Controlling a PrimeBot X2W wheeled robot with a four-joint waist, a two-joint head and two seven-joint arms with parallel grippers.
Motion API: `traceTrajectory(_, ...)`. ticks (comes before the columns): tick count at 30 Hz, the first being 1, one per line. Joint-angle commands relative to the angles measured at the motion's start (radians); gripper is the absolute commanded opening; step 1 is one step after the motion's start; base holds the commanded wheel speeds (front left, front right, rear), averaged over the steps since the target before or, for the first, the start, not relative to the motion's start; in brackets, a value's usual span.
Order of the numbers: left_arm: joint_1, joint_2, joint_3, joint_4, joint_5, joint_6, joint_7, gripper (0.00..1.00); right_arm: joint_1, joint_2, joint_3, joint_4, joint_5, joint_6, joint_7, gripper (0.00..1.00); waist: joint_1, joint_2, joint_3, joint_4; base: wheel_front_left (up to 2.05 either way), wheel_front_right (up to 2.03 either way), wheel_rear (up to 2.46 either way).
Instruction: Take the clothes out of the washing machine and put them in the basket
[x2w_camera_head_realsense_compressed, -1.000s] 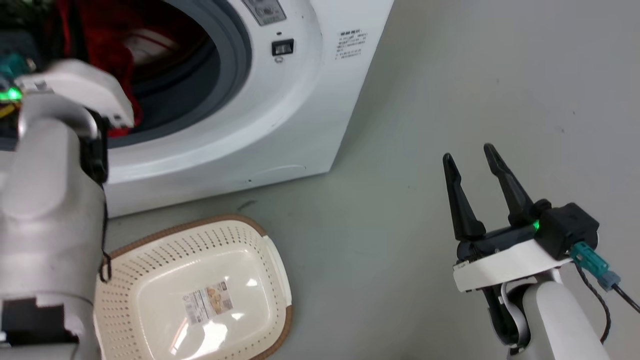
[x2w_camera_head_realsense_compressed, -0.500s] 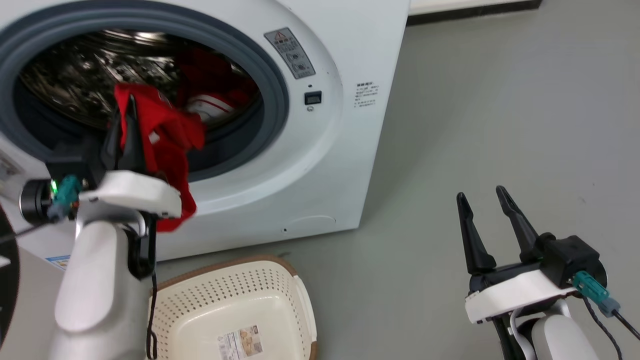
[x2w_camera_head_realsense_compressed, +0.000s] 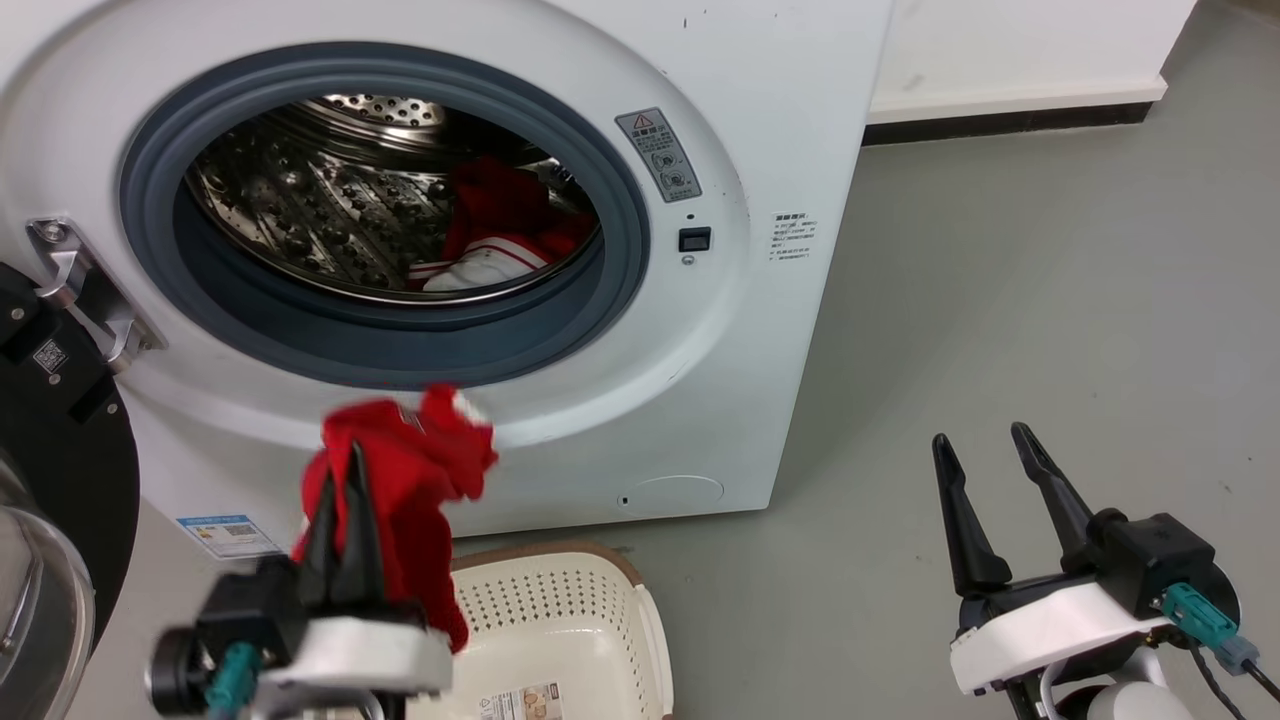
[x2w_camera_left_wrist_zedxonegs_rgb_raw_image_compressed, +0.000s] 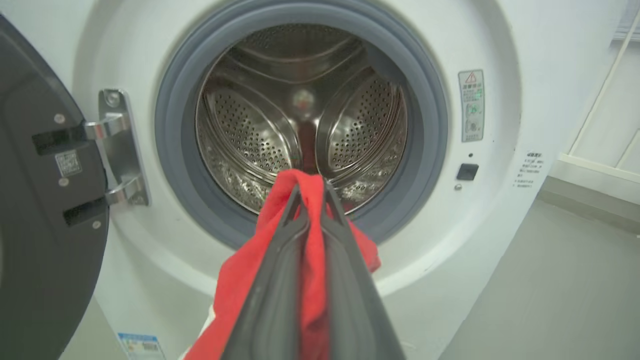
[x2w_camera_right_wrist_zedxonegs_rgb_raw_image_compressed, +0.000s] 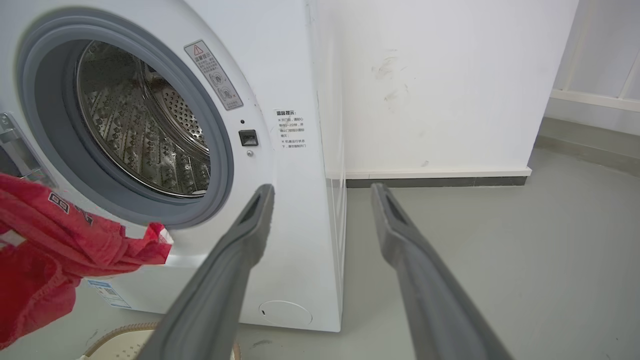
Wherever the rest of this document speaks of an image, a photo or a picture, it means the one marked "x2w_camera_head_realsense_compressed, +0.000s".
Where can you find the white front-load washing machine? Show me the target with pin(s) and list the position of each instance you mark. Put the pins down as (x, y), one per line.
(760, 120)

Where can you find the red cloth with white trim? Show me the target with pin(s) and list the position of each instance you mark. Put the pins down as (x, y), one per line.
(415, 480)

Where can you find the silver metal door hinge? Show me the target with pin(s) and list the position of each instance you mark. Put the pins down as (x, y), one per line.
(90, 290)

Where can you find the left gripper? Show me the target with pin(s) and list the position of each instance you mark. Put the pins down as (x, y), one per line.
(340, 650)

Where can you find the blue energy label sticker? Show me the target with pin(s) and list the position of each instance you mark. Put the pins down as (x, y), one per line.
(228, 535)

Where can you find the small text sticker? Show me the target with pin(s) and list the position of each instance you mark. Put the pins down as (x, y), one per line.
(791, 237)

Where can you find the steel perforated washer drum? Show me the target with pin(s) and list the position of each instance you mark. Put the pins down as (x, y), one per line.
(300, 210)

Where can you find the black round washer door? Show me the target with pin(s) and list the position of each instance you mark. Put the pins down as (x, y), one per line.
(60, 450)

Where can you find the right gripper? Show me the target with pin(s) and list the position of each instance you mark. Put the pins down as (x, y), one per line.
(1050, 625)

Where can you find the black door latch socket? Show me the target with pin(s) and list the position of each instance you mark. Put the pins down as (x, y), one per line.
(694, 239)

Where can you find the cream perforated laundry basket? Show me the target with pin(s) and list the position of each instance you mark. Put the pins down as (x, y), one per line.
(570, 620)

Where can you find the white garment with red stripes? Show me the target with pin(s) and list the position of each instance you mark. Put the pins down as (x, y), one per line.
(485, 268)

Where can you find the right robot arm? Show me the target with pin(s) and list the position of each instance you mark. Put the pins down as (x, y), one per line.
(1120, 700)

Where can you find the round filter cover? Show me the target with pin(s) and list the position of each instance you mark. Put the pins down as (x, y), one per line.
(670, 493)

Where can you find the paper label in basket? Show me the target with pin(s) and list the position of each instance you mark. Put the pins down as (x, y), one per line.
(520, 702)

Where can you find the grey rubber door gasket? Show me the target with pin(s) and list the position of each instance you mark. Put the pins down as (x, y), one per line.
(400, 335)

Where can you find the grey warning label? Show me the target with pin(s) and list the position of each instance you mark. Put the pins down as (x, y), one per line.
(658, 155)

